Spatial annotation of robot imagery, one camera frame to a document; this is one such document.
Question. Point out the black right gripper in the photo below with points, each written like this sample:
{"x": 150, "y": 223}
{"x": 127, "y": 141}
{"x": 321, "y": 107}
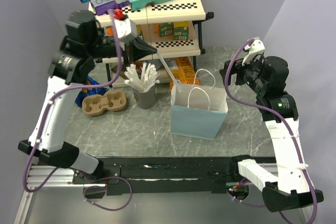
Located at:
{"x": 238, "y": 67}

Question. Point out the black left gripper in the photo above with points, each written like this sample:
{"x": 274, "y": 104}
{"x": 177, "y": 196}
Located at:
{"x": 136, "y": 50}

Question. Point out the single white straw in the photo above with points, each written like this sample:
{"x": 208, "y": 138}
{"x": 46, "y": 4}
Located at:
{"x": 169, "y": 70}

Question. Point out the light blue paper bag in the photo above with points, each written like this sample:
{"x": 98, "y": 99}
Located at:
{"x": 197, "y": 111}

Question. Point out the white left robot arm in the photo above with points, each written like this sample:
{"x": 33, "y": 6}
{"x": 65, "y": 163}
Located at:
{"x": 85, "y": 41}

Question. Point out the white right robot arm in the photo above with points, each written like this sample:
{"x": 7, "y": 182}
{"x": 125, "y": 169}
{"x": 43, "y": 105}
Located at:
{"x": 291, "y": 188}

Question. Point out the wrapped white straws bundle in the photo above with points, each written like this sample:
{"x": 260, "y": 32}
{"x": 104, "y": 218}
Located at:
{"x": 144, "y": 81}

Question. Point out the green box right shelf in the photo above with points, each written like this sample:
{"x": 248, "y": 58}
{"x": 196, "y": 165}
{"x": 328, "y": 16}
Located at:
{"x": 165, "y": 29}

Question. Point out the orange snack bag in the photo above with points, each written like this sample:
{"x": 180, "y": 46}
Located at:
{"x": 181, "y": 69}

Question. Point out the yellow green box right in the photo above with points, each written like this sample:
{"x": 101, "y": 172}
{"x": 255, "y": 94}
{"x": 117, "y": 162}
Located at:
{"x": 181, "y": 30}

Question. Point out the grey straw holder cup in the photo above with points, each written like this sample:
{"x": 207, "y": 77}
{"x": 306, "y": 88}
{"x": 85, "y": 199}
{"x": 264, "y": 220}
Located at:
{"x": 145, "y": 100}

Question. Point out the purple toothpaste box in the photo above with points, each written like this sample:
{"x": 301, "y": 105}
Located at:
{"x": 110, "y": 0}

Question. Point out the brown cardboard cup carrier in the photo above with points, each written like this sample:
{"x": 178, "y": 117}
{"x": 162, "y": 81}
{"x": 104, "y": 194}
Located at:
{"x": 94, "y": 105}

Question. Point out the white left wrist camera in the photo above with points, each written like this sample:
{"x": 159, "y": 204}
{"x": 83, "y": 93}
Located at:
{"x": 126, "y": 29}

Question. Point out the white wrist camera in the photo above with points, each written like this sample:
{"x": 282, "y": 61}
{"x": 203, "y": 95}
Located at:
{"x": 255, "y": 49}
{"x": 126, "y": 29}

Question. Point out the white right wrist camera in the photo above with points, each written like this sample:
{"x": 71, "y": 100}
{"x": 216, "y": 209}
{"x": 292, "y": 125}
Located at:
{"x": 255, "y": 49}

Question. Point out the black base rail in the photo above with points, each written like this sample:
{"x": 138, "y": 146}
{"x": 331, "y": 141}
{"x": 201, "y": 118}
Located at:
{"x": 157, "y": 175}

